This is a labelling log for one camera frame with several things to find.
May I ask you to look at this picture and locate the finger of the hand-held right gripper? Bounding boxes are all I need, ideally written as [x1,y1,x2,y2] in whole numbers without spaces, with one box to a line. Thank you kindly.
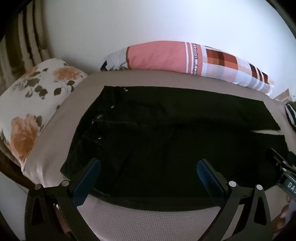
[269,148,292,173]

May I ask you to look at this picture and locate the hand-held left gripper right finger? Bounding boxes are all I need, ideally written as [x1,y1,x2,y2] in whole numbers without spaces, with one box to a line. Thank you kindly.
[196,159,273,241]

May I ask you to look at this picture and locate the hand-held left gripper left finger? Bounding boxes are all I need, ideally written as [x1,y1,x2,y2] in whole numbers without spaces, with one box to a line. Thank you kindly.
[24,158,101,241]

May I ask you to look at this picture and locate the black pants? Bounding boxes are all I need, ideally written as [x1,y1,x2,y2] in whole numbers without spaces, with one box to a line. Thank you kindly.
[60,85,288,211]

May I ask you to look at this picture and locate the person's right hand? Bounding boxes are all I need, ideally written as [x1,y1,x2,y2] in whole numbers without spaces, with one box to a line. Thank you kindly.
[270,194,296,235]

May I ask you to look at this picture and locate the dark striped garment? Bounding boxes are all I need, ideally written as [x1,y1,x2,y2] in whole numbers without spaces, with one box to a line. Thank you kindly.
[284,102,296,133]

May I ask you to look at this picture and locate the bed with beige sheet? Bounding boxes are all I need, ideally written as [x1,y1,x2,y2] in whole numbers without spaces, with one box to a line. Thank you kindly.
[22,70,296,241]

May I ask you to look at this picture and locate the beige box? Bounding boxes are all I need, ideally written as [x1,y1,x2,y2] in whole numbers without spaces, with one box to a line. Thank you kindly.
[274,89,291,102]

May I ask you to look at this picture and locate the white floral pillow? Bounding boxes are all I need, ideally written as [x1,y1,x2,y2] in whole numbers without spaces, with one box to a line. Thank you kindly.
[0,58,88,173]

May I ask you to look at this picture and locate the pink checked pillow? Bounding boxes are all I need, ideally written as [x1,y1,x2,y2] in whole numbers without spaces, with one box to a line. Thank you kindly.
[100,41,275,96]

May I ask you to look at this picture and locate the striped brown curtain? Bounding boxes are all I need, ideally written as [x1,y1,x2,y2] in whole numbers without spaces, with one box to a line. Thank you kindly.
[0,0,50,93]

